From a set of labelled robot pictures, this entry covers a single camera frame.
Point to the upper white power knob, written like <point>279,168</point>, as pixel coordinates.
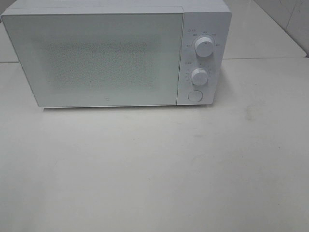
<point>204,46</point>

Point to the white microwave oven body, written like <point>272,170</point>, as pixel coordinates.
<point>200,17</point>

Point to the round white door button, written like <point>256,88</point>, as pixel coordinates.
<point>195,96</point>

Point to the white microwave door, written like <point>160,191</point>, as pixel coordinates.
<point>99,60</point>

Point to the white timer knob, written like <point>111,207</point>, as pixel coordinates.
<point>199,77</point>

